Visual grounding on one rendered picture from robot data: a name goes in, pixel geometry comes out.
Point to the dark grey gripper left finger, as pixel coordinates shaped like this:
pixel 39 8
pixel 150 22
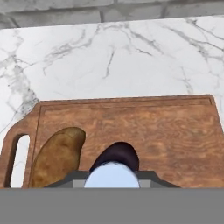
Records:
pixel 76 179

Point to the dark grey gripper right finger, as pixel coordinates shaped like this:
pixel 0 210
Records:
pixel 147 179

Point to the pale blue dark-capped condiment bottle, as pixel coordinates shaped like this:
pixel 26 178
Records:
pixel 112 175

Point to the brown potato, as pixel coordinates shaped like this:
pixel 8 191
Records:
pixel 57 159

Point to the wooden cutting board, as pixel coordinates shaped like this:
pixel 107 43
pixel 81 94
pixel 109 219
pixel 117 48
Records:
pixel 151 137

